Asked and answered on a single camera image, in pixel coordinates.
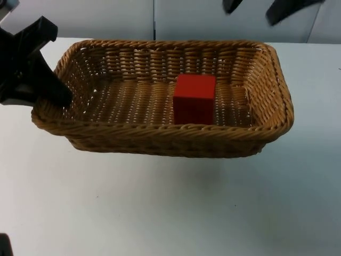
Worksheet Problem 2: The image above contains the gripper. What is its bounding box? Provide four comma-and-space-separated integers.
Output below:
0, 15, 73, 108

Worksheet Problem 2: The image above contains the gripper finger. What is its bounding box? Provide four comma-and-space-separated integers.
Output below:
222, 0, 243, 14
265, 0, 326, 27

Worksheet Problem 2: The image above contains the red cube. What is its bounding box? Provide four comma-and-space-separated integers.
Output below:
172, 74, 216, 125

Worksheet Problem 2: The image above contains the pale brown wicker basket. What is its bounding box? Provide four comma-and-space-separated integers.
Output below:
30, 39, 295, 158

